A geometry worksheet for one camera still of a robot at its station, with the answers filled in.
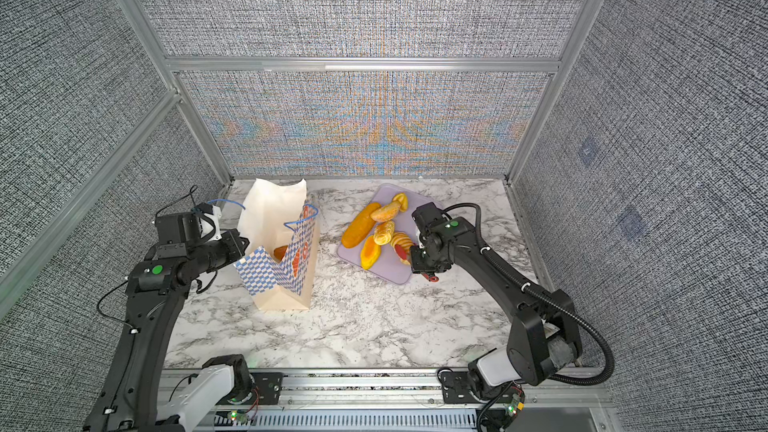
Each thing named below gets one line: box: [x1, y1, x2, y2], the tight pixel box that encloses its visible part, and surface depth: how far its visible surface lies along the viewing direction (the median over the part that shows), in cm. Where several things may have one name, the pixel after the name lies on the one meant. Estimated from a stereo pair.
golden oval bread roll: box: [370, 201, 401, 223], surface depth 102 cm
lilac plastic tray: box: [337, 234, 412, 285], surface depth 96 cm
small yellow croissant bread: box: [392, 192, 409, 212], surface depth 106 cm
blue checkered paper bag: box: [234, 178, 320, 311], surface depth 83 cm
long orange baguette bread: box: [342, 202, 381, 249], surface depth 102 cm
